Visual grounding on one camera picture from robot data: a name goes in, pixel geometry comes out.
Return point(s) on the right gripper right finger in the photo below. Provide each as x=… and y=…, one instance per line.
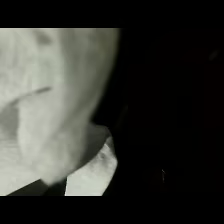
x=130, y=176

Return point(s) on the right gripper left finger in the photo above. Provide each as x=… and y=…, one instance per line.
x=40, y=189

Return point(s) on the white garment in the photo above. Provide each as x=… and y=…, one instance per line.
x=50, y=100

